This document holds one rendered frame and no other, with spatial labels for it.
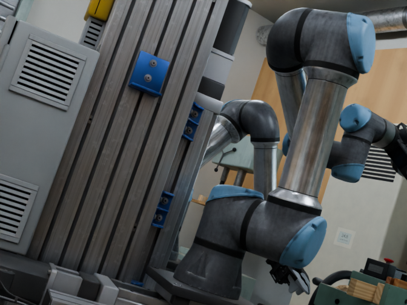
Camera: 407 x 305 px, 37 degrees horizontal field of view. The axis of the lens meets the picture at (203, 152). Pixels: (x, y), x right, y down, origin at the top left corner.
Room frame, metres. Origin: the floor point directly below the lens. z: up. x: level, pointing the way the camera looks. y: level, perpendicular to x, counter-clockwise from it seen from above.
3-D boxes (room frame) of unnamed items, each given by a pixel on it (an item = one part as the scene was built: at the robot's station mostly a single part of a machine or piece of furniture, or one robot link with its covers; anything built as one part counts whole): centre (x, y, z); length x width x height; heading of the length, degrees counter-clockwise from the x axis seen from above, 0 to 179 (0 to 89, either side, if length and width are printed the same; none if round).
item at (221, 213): (1.34, -0.11, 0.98); 0.13 x 0.12 x 0.14; 60
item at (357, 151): (1.55, -0.35, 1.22); 0.11 x 0.08 x 0.11; 60
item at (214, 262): (1.35, -0.10, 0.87); 0.15 x 0.15 x 0.10
